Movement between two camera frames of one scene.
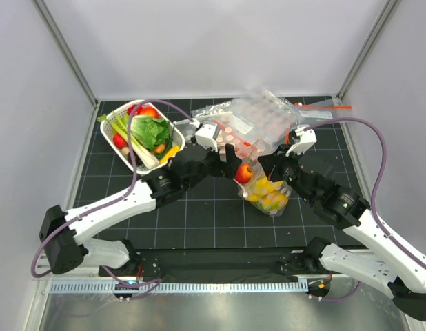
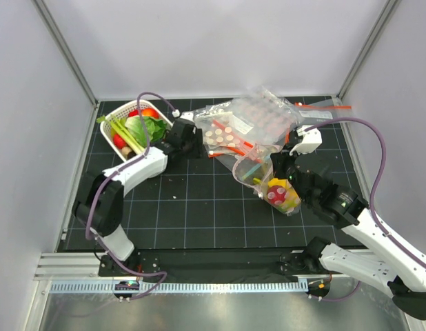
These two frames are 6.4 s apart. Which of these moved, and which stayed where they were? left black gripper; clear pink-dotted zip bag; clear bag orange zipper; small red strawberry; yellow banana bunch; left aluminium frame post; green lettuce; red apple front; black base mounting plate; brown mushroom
Moved: yellow banana bunch; red apple front; clear pink-dotted zip bag; left black gripper
Stayed: clear bag orange zipper; left aluminium frame post; brown mushroom; small red strawberry; black base mounting plate; green lettuce
